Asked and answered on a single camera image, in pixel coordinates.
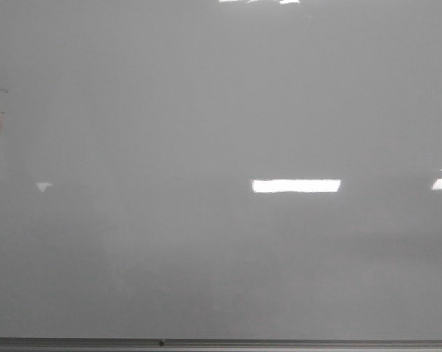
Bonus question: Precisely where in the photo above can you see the white whiteboard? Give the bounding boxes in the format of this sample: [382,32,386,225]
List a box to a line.
[0,1,442,351]

